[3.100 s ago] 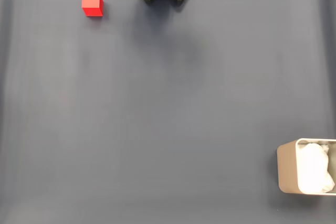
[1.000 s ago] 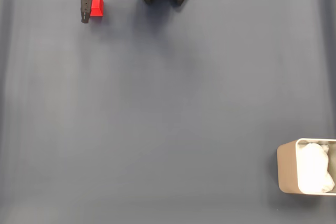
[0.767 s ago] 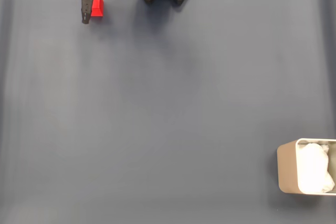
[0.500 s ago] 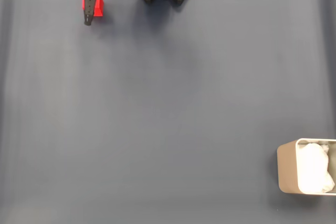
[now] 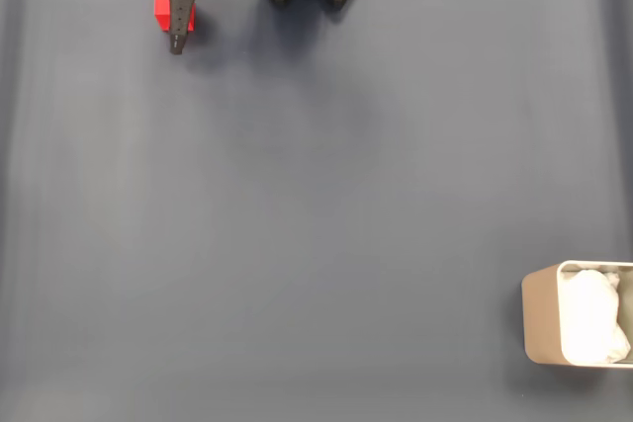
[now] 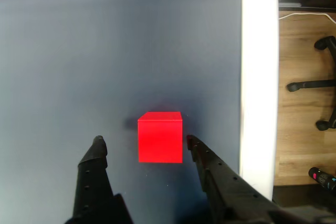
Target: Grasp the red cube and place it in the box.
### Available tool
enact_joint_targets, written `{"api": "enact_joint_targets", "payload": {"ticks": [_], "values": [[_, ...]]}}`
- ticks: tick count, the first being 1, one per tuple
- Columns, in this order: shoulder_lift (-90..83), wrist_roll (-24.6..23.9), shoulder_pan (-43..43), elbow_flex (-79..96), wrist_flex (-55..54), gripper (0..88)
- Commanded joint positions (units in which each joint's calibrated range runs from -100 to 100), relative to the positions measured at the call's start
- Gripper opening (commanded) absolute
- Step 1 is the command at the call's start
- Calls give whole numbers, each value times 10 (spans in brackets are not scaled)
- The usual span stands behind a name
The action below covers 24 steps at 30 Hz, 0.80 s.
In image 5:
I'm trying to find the white crumpled tissue paper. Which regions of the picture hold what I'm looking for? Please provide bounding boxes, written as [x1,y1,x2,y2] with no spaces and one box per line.
[562,267,633,366]

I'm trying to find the beige rounded box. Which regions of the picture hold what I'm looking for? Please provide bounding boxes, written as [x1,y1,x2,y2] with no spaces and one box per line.
[521,259,633,371]

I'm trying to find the dark blue table mat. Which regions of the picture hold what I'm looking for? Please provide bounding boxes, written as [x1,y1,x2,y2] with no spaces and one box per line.
[0,0,633,422]

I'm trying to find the red cube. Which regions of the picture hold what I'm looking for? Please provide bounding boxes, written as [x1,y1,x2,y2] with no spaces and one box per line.
[153,0,198,35]

